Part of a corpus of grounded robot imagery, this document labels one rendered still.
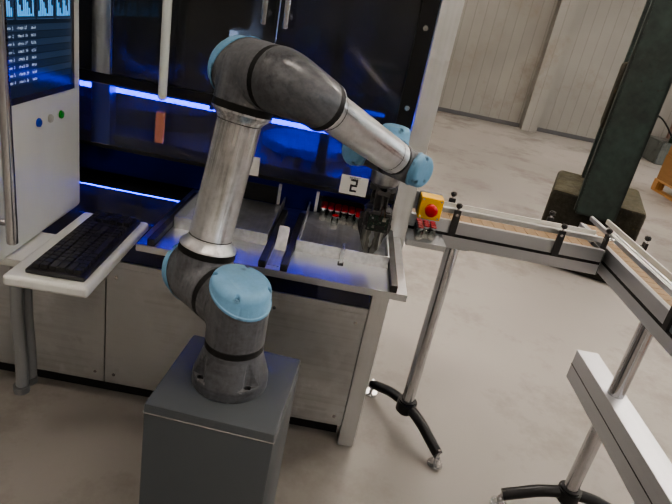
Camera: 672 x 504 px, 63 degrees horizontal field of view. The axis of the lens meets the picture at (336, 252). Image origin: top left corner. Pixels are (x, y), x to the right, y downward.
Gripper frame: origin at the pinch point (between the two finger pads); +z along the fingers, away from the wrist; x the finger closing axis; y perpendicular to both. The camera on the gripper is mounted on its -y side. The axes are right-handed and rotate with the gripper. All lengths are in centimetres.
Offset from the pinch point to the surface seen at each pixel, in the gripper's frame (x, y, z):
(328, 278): -9.5, 14.7, 3.6
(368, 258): 0.4, 1.9, 1.5
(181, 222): -52, 2, 2
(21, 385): -100, 1, 70
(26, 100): -88, 11, -26
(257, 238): -30.6, 1.9, 2.0
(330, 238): -10.9, -11.7, 3.4
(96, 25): -88, -24, -42
